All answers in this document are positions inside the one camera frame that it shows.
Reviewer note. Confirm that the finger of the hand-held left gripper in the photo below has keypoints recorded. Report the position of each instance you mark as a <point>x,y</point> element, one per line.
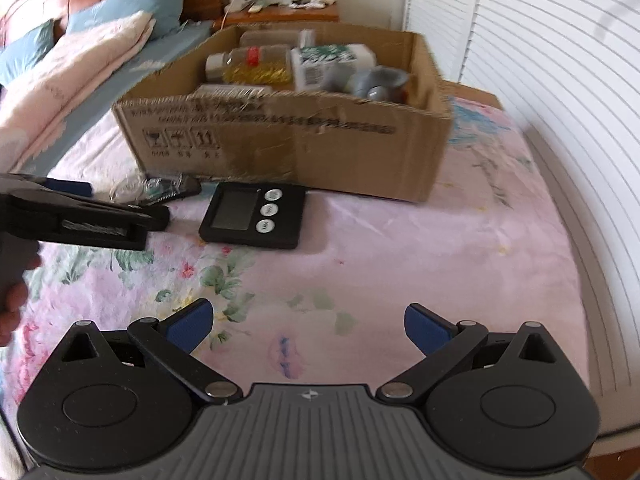
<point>75,189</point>
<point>125,215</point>

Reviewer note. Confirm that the brown cardboard box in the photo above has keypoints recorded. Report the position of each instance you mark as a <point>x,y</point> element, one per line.
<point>325,160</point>

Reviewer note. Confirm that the white louvered closet door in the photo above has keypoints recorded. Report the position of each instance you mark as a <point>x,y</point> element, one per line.
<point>560,85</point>
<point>440,15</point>

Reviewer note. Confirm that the small blue pillow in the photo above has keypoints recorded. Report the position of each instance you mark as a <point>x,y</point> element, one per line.
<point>25,52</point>

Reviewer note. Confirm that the clear empty bottle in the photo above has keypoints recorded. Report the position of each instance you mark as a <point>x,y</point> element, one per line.
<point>270,37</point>

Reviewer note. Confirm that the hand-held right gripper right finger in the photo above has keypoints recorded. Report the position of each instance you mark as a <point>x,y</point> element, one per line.
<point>422,327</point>

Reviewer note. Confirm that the grey shark plush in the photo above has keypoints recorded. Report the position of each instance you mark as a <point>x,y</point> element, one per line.
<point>375,82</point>

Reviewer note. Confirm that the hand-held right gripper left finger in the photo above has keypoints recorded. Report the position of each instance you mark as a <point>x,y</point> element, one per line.
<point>187,322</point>

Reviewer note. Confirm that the white plastic bottle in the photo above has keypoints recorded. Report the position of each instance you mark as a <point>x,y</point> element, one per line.
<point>320,65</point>

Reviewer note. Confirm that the floral pink bed sheet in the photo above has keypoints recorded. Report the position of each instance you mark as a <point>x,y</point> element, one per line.
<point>400,260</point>

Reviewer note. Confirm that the clear bottle of yellow capsules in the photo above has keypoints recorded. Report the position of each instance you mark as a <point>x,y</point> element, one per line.
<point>260,72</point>

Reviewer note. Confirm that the large blue pillow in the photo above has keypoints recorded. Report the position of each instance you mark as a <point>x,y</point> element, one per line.
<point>135,2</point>

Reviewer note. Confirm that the wooden nightstand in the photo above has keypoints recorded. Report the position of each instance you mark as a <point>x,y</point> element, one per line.
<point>295,14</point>

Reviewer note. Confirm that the clear plastic package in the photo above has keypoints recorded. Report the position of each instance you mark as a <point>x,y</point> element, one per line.
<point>130,187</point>

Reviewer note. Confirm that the pink folded blanket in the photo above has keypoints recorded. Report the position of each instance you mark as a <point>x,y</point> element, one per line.
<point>65,80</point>

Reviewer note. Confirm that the black digital timer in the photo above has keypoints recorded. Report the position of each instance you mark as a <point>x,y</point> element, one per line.
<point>235,215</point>

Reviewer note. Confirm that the person's left hand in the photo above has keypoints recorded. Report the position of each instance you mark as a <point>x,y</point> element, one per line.
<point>10,320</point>

